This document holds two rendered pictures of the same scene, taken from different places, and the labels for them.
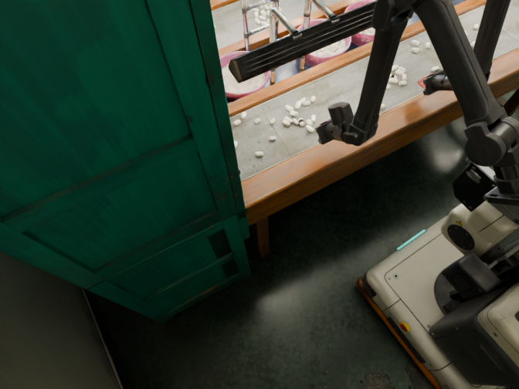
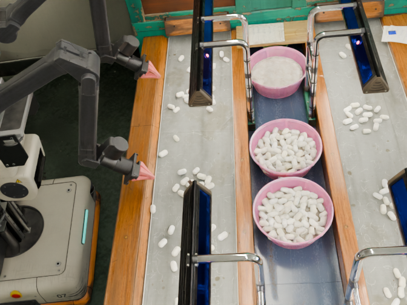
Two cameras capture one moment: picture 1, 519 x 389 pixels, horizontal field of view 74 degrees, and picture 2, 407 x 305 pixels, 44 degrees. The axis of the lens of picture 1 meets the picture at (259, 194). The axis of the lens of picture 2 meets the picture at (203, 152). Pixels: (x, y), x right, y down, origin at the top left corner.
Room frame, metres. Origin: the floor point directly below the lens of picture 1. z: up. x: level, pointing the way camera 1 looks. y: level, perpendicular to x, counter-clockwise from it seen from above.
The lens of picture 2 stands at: (1.79, -1.49, 2.20)
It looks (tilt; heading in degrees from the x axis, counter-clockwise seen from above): 50 degrees down; 124
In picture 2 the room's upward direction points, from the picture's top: 11 degrees counter-clockwise
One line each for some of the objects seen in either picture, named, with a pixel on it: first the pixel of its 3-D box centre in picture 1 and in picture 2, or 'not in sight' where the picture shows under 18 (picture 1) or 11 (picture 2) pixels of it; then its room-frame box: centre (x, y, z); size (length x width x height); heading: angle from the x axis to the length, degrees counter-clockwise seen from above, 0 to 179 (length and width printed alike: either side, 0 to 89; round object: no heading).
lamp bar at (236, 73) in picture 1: (312, 35); (201, 39); (1.02, -0.23, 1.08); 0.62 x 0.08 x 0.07; 114
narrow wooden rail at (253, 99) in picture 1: (369, 55); (243, 193); (1.31, -0.57, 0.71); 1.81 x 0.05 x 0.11; 114
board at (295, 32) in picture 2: not in sight; (272, 34); (1.12, 0.24, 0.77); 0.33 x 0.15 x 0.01; 24
